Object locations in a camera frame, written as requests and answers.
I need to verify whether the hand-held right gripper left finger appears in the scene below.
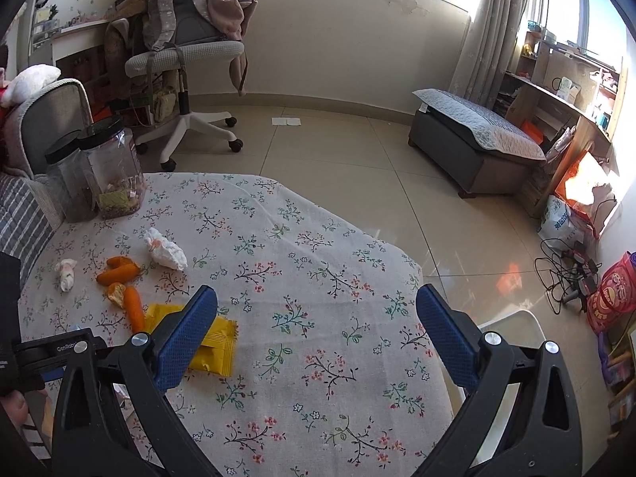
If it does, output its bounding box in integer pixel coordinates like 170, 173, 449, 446
51, 285, 222, 477

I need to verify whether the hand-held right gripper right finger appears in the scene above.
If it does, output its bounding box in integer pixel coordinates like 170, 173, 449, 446
412, 283, 584, 477

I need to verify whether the yellow snack packet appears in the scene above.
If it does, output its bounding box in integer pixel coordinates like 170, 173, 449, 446
146, 304, 238, 376

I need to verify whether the white plastic bin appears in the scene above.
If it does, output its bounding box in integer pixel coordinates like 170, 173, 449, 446
444, 308, 545, 408

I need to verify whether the person's left hand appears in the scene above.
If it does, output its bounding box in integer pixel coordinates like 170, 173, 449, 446
0, 390, 31, 430

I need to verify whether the crumpled white tissue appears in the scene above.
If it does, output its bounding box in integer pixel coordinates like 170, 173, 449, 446
144, 227, 188, 271

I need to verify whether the small crumpled tissue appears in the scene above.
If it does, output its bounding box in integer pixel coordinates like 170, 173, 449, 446
54, 258, 78, 293

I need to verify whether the grey striped cushion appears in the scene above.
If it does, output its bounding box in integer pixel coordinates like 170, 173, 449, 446
0, 175, 55, 279

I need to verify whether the floral tablecloth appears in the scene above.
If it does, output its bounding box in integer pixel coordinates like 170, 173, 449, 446
17, 171, 465, 477

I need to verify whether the white plastic bag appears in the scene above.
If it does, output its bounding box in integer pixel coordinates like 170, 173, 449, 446
539, 195, 592, 254

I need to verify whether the red printed bag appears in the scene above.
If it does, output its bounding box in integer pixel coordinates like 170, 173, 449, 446
587, 253, 636, 334

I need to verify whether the grey storage ottoman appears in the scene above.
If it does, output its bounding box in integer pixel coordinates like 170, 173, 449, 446
408, 109, 535, 198

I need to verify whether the small clear jar black lid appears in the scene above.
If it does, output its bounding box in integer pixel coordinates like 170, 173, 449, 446
46, 130, 97, 223

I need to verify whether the large clear jar black lid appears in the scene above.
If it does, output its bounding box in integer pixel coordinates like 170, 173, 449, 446
78, 116, 146, 219

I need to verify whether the quilted grey cover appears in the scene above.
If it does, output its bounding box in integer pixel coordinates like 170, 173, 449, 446
412, 88, 547, 161

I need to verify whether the grey mesh chair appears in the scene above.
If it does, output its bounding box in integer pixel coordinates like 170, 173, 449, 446
5, 78, 95, 180

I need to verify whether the wooden shelf desk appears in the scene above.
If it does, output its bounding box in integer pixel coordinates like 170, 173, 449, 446
497, 30, 624, 219

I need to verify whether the white plush toy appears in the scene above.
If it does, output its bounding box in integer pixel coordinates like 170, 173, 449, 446
0, 64, 60, 107

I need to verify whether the grey white office chair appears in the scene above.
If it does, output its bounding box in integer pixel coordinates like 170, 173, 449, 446
124, 40, 245, 170

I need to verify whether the beige curtain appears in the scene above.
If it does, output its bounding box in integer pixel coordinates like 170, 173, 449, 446
467, 0, 535, 110

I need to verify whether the white desk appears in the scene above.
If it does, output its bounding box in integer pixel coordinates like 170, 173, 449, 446
30, 20, 130, 80

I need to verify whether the grey backpack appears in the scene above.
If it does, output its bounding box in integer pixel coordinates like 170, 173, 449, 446
142, 0, 234, 53

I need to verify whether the pink cloth on chair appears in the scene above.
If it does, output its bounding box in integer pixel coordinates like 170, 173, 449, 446
206, 0, 259, 96

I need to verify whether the tangle of black cables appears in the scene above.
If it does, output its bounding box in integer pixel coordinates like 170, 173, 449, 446
534, 238, 604, 316

